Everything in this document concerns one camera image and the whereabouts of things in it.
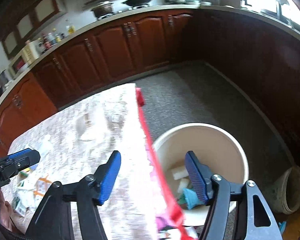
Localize white microwave oven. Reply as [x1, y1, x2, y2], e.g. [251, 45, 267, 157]
[8, 50, 31, 78]

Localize person's left hand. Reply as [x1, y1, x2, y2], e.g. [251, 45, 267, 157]
[0, 189, 13, 231]

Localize round beige trash bin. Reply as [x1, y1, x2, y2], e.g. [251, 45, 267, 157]
[152, 122, 249, 227]

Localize black wok pan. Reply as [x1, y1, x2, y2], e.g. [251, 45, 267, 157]
[122, 0, 151, 7]

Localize beige embossed tablecloth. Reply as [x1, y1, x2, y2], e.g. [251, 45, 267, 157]
[8, 83, 165, 239]

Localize yellow oil bottle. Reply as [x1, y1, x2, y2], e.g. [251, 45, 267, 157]
[66, 19, 75, 35]

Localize white foam trash piece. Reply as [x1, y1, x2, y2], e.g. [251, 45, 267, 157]
[171, 166, 189, 180]

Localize dark wood kitchen cabinets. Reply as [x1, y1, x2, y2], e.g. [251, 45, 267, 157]
[0, 7, 300, 157]

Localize grey ceramic floor pot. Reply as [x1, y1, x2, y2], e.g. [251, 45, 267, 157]
[263, 166, 300, 215]

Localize teal trash wrapper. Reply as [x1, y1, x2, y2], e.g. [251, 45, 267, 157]
[177, 188, 204, 210]

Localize steel cooking pot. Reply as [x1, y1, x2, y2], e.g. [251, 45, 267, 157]
[91, 1, 113, 18]

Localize orange white snack bag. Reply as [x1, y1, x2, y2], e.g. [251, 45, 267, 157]
[12, 176, 52, 217]

